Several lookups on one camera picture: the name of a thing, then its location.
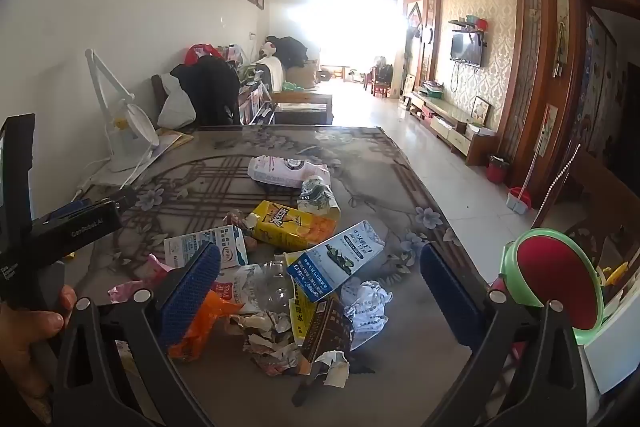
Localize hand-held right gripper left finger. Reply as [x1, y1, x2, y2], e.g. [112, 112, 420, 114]
[50, 241, 223, 427]

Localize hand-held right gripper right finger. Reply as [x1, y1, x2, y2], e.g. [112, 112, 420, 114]
[419, 243, 601, 427]

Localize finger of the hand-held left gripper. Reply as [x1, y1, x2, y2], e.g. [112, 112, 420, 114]
[95, 186, 139, 214]
[39, 200, 96, 226]

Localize clear plastic bottle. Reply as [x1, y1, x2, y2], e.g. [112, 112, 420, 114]
[245, 257, 296, 313]

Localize red bucket with green rim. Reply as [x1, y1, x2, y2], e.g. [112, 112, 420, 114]
[500, 228, 606, 345]

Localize yellow box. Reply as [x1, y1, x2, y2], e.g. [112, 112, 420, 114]
[287, 294, 321, 348]

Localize yellow juice carton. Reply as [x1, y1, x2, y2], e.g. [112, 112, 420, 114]
[248, 200, 341, 253]

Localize pink and white carton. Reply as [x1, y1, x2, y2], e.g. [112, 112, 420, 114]
[248, 155, 332, 190]

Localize floral printed paper cup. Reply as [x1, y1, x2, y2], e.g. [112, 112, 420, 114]
[297, 176, 342, 220]

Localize person's left hand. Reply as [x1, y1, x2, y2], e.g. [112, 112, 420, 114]
[0, 284, 79, 425]

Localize orange plastic wrapper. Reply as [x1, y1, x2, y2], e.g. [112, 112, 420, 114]
[167, 289, 243, 360]

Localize pink plastic wrapper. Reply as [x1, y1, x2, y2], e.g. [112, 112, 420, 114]
[109, 254, 173, 308]

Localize small white milk carton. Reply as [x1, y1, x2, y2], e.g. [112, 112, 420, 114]
[164, 226, 249, 270]

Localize white desk lamp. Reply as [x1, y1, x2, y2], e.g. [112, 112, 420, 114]
[84, 48, 161, 172]

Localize crumpled white paper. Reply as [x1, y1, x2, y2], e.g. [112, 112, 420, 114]
[340, 279, 391, 353]

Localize crumpled brown wrapper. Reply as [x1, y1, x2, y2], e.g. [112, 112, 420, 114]
[225, 209, 261, 253]

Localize crumpled paper wrappers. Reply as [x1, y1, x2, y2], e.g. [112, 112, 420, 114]
[242, 312, 311, 378]

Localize dustpan with broom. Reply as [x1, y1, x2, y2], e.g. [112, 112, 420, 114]
[506, 147, 542, 214]

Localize blue and white milk carton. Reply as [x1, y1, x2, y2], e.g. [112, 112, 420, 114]
[285, 220, 386, 304]

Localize brown cardboard box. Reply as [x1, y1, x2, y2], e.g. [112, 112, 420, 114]
[300, 297, 356, 363]

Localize red floor bin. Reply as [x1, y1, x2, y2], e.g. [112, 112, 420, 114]
[486, 154, 511, 184]

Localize black jacket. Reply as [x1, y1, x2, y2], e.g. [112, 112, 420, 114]
[170, 56, 242, 126]

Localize television cabinet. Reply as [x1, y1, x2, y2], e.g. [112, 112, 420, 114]
[402, 89, 496, 165]

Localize red bag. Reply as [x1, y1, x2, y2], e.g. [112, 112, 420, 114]
[185, 44, 223, 66]

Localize stack of books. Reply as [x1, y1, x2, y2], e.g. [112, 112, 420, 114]
[239, 79, 276, 125]

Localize small framed picture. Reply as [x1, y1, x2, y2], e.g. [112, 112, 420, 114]
[471, 96, 493, 126]

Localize carved wooden chair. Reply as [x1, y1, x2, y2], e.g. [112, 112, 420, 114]
[535, 147, 640, 268]

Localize wooden sofa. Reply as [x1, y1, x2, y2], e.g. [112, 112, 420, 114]
[255, 57, 335, 125]

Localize black clothing pile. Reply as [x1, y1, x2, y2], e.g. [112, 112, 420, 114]
[260, 36, 310, 68]

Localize white lamp cable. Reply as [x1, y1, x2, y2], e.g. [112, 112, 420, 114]
[75, 144, 161, 202]

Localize white bead string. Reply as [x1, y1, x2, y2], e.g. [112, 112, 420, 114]
[532, 144, 581, 228]

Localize wall television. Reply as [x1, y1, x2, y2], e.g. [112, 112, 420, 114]
[450, 31, 485, 68]

